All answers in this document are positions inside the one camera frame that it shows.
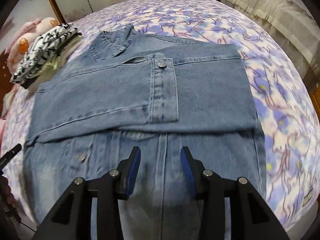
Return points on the purple floral bed blanket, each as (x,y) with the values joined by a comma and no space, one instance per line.
(285,111)

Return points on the blue denim jacket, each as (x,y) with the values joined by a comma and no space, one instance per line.
(159,93)

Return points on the person's left hand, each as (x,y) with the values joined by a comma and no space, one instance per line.
(9,199)

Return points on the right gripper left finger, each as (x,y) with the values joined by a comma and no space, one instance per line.
(70,216)

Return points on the wooden headboard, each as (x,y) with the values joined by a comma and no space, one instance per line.
(5,84)

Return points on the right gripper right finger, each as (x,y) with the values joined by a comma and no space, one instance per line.
(251,217)

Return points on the folded light green garment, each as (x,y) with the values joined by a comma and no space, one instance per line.
(50,68)

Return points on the beige lace covered furniture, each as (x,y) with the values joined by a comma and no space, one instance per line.
(296,32)

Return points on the pink bear print quilt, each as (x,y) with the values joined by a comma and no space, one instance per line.
(25,37)

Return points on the black white patterned garment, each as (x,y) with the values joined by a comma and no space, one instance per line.
(43,49)

